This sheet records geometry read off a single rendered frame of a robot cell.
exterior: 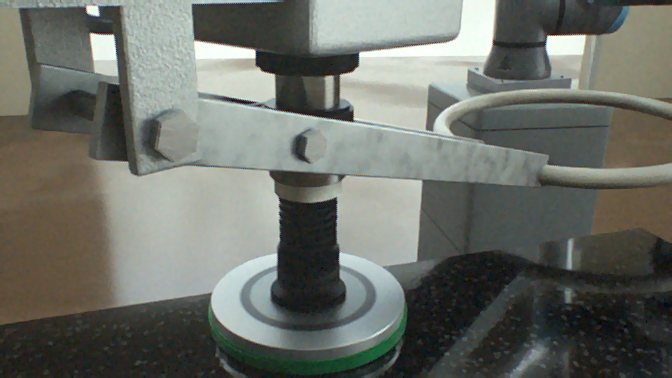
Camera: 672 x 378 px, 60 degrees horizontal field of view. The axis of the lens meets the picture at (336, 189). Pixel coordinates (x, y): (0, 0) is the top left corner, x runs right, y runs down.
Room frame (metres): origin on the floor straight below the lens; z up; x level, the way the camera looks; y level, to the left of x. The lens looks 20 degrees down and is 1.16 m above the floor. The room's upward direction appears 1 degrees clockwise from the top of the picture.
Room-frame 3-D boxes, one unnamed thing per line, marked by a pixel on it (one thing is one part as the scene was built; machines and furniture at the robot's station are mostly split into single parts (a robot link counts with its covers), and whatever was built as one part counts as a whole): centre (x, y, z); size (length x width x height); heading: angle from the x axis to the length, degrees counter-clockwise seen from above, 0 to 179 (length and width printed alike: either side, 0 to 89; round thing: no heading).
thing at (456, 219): (1.71, -0.52, 0.43); 0.50 x 0.50 x 0.85; 11
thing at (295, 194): (0.57, 0.03, 0.97); 0.07 x 0.07 x 0.04
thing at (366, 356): (0.57, 0.03, 0.82); 0.22 x 0.22 x 0.04
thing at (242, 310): (0.57, 0.03, 0.82); 0.21 x 0.21 x 0.01
